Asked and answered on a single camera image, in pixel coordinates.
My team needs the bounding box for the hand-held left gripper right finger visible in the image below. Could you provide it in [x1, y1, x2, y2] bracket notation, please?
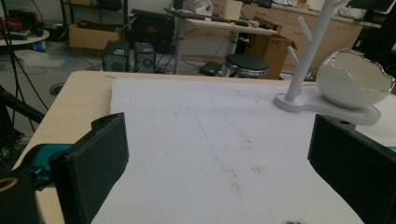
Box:
[307, 113, 396, 224]

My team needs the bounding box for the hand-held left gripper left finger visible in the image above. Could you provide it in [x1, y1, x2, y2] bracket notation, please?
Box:
[49, 112, 130, 224]

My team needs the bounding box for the white eggshell-shaped bowl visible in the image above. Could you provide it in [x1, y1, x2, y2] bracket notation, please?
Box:
[315, 48, 396, 110]

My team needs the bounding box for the black metal stand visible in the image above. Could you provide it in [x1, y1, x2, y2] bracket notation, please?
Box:
[0, 84, 47, 147]

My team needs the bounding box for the white foam mat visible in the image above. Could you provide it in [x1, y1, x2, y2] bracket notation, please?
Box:
[91, 77, 396, 224]

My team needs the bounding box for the black computer tower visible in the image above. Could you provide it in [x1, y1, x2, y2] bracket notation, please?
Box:
[134, 42, 157, 75]
[102, 40, 130, 73]

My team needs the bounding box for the white tree-shaped stand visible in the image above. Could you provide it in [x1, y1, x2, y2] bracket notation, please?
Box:
[273, 0, 382, 127]

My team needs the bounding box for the open cardboard box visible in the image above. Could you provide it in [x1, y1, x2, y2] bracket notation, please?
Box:
[68, 20, 125, 51]

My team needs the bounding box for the wooden cabinet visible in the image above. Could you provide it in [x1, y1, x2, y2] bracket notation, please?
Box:
[242, 3, 364, 73]

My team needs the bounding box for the large cardboard box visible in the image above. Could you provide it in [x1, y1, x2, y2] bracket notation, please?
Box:
[246, 17, 297, 80]

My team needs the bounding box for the round white table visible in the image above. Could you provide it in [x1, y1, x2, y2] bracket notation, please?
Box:
[0, 29, 50, 48]

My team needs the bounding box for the black equipment case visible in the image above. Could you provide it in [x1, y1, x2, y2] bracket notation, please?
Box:
[128, 8, 176, 54]

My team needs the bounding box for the black round stool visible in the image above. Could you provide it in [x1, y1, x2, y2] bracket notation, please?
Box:
[224, 53, 270, 78]

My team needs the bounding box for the black flat device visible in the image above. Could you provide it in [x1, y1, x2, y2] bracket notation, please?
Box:
[198, 61, 224, 77]

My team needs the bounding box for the black shelf rack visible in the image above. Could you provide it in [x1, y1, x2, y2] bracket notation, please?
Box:
[60, 0, 129, 32]

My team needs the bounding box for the black keyboard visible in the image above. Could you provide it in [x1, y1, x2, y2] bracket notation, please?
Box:
[167, 9, 232, 24]

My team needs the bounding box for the wooden desk with white legs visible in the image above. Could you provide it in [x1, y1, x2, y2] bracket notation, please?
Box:
[173, 16, 278, 76]

